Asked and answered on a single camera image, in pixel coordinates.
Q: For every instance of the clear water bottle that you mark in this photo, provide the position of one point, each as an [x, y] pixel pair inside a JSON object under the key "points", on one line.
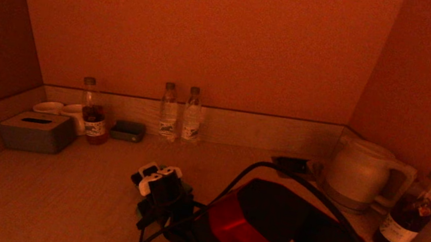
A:
{"points": [[191, 124], [167, 120]]}

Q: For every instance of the half-full red tea bottle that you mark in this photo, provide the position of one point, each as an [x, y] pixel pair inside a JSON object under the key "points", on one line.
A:
{"points": [[94, 128]]}

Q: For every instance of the white ceramic cup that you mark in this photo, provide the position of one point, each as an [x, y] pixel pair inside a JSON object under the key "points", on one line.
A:
{"points": [[48, 107], [75, 114]]}

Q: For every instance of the right robot arm red black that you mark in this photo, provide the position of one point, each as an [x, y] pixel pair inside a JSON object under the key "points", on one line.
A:
{"points": [[292, 239]]}

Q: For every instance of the dark drink bottle white label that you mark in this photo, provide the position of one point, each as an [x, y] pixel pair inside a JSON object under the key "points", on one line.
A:
{"points": [[408, 218]]}

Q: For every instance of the grey tissue box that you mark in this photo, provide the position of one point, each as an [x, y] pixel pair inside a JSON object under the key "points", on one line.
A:
{"points": [[37, 138]]}

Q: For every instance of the white electric kettle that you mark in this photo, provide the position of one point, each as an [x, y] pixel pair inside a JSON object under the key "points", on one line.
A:
{"points": [[357, 172]]}

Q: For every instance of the black recessed power socket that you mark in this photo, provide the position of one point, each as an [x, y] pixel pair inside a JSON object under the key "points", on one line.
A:
{"points": [[290, 162]]}

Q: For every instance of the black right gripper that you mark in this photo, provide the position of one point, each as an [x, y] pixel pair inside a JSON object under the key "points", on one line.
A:
{"points": [[171, 215]]}

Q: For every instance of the small dark rectangular tray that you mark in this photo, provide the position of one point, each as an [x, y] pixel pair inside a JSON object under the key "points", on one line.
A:
{"points": [[127, 131]]}

